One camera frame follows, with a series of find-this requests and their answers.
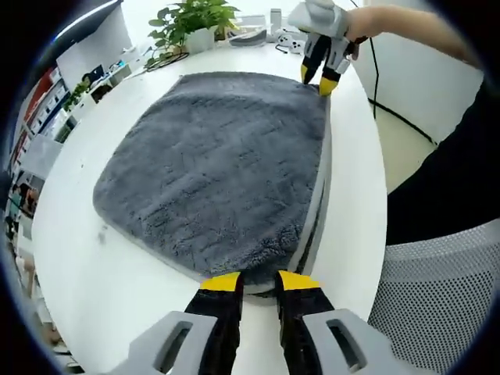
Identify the white game controller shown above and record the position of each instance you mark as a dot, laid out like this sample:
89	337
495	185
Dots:
284	38
297	47

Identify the grey mesh office chair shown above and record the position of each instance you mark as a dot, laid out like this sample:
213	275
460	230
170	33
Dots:
437	297

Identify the grey fluffy towel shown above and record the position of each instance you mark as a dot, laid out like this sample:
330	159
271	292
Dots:
218	164

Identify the small black monitor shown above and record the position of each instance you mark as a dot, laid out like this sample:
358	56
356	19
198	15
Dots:
93	73

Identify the white rectangular container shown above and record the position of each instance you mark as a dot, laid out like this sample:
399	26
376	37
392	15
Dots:
276	19

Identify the white shelf with storage bins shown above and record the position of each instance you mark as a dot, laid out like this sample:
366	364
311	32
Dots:
43	101

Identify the small green potted plant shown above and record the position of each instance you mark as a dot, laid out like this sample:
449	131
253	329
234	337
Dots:
76	93

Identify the white devices at table edge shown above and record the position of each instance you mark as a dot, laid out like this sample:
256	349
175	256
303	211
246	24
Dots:
248	40

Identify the person's right hand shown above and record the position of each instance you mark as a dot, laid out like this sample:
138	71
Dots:
359	25

